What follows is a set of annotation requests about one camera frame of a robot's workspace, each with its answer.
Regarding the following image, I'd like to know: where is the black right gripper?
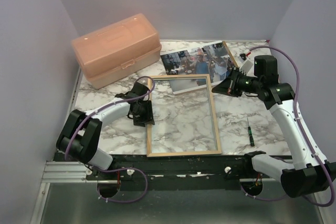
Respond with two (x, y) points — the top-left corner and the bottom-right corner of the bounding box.
(213, 67), (263, 97)

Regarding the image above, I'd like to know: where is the photo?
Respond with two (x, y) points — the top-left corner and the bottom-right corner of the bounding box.
(161, 41), (237, 86)

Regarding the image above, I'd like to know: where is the blue wooden picture frame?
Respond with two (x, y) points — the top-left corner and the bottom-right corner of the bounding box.
(146, 74), (222, 157)

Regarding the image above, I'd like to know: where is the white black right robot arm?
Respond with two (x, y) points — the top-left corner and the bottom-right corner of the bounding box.
(212, 55), (335, 198)

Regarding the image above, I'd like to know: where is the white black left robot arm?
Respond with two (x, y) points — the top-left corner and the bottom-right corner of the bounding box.
(56, 82), (155, 179)

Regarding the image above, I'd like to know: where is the green black screwdriver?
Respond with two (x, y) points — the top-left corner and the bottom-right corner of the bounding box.
(247, 119), (255, 147)

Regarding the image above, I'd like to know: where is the pink plastic storage box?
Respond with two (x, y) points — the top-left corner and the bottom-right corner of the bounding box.
(71, 14), (162, 89)

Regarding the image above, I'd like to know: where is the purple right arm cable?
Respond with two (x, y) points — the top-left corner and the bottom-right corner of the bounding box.
(243, 46), (336, 207)

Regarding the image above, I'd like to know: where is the aluminium front rail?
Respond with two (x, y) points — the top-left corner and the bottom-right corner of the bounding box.
(41, 162), (87, 183)

